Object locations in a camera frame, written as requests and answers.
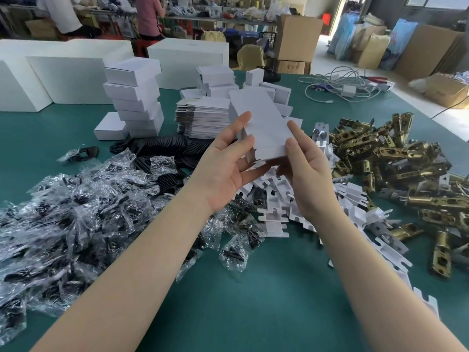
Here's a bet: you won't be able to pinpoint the person's left hand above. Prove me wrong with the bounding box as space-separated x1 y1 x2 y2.
187 111 274 214

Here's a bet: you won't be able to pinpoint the person's right hand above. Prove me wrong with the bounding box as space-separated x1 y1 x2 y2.
275 120 346 221

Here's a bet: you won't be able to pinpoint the white folding carton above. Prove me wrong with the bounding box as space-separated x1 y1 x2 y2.
228 87 294 162

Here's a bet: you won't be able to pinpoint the person's left forearm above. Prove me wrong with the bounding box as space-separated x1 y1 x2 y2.
15 179 217 352

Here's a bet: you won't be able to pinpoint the person's right forearm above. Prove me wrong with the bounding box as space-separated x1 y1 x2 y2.
305 207 469 352

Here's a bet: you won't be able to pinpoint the stack of flat white cartons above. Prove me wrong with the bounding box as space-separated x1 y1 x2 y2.
175 97 235 140

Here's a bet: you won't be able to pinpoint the heap of small white boxes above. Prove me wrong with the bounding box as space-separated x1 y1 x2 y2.
180 64 305 129

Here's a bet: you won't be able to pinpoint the pile of white cardboard inserts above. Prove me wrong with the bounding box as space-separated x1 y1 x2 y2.
234 122 440 320

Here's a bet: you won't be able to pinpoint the yellow chair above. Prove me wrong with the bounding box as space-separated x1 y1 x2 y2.
237 44 265 71
200 30 227 44

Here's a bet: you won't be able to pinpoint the pile of black metal plates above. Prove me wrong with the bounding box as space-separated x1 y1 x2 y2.
109 132 217 196

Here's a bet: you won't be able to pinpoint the low brown cardboard box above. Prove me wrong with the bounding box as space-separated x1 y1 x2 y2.
275 59 313 75

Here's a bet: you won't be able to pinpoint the large white box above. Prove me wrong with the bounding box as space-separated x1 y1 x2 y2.
0 60 54 113
68 38 135 70
147 37 230 90
0 39 71 63
26 55 115 105

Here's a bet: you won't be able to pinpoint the tall open cardboard box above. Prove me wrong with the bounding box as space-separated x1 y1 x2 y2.
275 14 324 62

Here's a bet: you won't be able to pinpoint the stack of small white boxes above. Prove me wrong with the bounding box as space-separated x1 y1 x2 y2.
93 58 165 141

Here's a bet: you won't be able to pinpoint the pile of brass door latches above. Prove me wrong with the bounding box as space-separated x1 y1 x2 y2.
327 113 469 280

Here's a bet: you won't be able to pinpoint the white plastic bag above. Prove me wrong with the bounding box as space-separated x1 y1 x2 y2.
265 1 294 23

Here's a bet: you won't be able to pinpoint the red plastic stool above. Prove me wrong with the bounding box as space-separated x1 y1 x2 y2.
133 36 162 58

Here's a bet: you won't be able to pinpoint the blue patterned bag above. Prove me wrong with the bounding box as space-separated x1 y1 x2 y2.
327 13 362 57
378 18 419 71

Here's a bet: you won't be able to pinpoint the yellow padded package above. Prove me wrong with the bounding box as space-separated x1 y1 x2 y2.
356 33 391 71

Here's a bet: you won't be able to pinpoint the black part in clear packet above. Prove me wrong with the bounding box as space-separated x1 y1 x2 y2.
57 146 100 165

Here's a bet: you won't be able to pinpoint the open cardboard box with papers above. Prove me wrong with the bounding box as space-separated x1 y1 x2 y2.
421 72 469 109

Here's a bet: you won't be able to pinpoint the leaning brown cardboard sheets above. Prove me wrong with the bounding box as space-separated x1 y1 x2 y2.
393 23 465 80

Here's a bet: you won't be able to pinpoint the pile of clear plastic packets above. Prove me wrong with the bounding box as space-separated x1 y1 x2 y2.
0 148 269 336

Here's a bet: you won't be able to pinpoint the small brown cardboard box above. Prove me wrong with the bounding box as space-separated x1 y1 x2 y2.
25 19 60 39

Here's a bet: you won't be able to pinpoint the tangle of white cables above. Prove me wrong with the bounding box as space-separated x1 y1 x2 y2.
298 66 371 105

